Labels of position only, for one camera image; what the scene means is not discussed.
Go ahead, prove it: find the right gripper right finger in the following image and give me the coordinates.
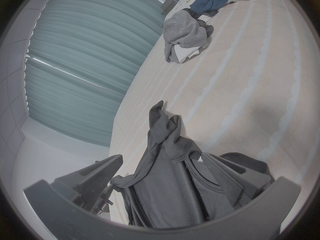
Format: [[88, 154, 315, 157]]
[[200, 153, 260, 207]]

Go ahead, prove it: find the black shiny garment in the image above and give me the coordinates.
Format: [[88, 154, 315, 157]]
[[185, 8, 219, 37]]

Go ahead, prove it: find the bed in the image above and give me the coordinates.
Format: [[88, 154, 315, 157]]
[[109, 0, 318, 224]]

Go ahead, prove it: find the black T-shirt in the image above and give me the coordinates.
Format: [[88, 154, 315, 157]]
[[110, 100, 275, 229]]

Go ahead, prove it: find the blue-green curtain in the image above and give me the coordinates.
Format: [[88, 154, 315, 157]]
[[24, 58, 125, 148], [26, 0, 173, 97]]

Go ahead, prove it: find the grey bedside table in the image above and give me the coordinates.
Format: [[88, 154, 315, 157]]
[[161, 0, 179, 11]]

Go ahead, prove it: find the white printed pillow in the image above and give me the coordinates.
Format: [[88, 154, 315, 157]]
[[164, 0, 240, 22]]

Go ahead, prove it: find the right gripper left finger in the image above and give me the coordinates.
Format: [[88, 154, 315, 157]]
[[51, 154, 123, 211]]

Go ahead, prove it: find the grey garment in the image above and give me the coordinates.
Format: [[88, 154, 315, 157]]
[[163, 10, 208, 63]]

